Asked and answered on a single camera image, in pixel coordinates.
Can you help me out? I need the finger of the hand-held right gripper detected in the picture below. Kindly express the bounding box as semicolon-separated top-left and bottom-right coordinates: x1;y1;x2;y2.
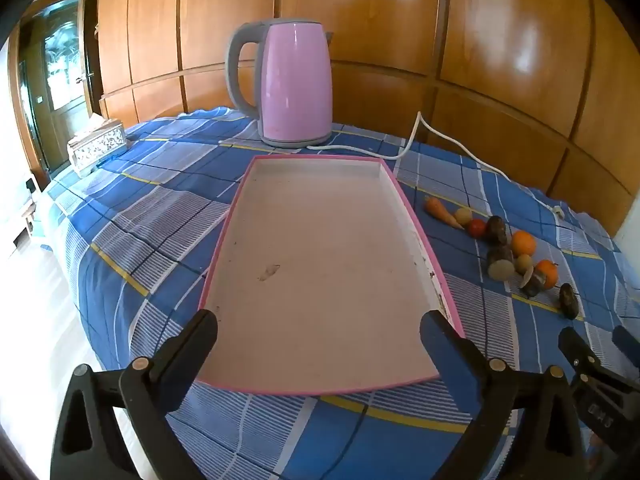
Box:
612;325;640;366
558;326;601;378

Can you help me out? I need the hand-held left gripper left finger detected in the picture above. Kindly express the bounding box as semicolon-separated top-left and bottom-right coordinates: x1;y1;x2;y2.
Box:
50;308;219;480

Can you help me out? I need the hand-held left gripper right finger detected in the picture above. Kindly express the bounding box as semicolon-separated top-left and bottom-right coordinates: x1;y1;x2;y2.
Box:
420;310;586;480

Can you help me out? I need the dark brown avocado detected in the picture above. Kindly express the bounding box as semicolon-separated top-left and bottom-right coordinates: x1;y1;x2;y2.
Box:
557;282;580;320

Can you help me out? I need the halved dark purple fruit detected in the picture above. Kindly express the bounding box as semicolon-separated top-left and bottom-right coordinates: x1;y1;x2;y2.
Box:
487;245;515;281
520;266;548;298

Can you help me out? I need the orange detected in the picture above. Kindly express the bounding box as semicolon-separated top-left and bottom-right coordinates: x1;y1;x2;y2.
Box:
535;259;559;290
510;230;537;257

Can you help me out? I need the whole dark purple fruit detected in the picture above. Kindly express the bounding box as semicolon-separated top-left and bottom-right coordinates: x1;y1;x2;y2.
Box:
486;215;508;247

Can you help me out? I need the pink-rimmed white tray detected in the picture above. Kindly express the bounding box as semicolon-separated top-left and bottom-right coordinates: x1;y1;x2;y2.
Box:
197;155;466;396

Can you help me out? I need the small orange carrot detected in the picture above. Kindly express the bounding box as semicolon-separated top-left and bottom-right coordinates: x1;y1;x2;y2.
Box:
424;196;466;231

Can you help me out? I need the blue plaid blanket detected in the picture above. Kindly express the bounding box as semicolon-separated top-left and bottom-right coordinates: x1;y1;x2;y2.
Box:
42;106;640;480

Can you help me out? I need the silver patterned tissue box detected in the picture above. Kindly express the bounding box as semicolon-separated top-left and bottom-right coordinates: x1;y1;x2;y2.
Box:
66;114;127;178

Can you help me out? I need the pink electric kettle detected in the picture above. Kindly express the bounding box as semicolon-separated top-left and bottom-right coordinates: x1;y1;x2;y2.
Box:
226;19;335;149

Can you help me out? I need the wooden glass door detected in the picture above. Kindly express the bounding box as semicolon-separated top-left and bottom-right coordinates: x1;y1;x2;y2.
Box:
10;2;101;171

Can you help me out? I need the wooden wardrobe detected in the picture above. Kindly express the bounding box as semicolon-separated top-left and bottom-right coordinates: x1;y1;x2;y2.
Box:
95;0;640;233

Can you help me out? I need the white power cable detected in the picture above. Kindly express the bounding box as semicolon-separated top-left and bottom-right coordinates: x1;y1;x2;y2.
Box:
306;111;567;219

